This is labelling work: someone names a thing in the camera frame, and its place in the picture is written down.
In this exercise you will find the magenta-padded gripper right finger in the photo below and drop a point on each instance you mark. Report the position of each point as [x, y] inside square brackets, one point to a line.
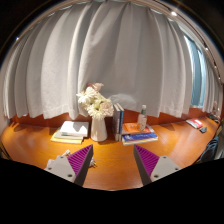
[163, 168]

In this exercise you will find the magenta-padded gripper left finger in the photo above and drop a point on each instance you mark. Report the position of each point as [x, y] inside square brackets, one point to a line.
[61, 168]

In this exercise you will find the yellow flat book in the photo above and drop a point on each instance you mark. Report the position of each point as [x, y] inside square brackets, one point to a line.
[65, 141]

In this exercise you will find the thin white flat book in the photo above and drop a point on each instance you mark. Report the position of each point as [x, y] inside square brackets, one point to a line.
[140, 141]

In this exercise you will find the blue flat book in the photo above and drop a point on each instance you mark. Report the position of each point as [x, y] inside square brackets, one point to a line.
[140, 136]

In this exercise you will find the black chair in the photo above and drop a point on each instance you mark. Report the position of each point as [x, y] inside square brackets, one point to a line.
[209, 150]

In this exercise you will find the clear bottle with green label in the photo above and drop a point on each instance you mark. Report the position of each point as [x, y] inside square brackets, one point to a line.
[142, 120]

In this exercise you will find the white ceramic vase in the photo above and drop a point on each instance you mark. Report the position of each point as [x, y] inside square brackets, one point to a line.
[99, 130]

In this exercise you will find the red book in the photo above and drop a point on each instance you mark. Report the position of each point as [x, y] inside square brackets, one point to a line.
[195, 123]

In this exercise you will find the small dark object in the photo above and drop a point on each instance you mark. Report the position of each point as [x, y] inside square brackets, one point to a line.
[203, 129]

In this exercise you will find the blue upright book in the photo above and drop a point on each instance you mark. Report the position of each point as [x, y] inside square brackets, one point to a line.
[121, 121]

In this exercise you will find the white and pink flowers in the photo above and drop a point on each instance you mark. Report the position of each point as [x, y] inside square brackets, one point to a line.
[96, 103]

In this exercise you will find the white curtain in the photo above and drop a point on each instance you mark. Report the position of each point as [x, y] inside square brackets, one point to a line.
[210, 90]
[116, 56]

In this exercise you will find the window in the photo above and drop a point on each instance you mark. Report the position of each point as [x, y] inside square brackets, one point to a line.
[196, 76]

